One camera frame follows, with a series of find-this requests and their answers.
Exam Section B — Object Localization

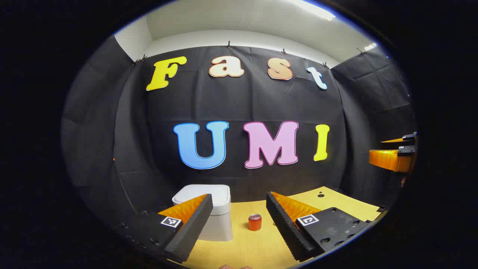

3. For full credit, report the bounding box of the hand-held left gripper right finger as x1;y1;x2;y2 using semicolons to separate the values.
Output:
266;191;374;262

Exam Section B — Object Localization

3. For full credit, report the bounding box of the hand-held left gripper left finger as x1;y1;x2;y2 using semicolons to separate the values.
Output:
112;194;214;264

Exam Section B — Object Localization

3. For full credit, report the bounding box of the white desktop garbage bin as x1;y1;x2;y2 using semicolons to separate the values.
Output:
172;184;234;242

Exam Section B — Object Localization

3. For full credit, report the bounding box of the wooden desktop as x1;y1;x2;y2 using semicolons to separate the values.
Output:
179;186;381;269

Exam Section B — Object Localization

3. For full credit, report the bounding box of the black backdrop cloth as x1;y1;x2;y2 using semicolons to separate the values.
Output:
62;35;417;239

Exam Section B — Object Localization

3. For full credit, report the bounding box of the ceiling light strip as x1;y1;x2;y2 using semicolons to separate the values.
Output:
295;0;336;21

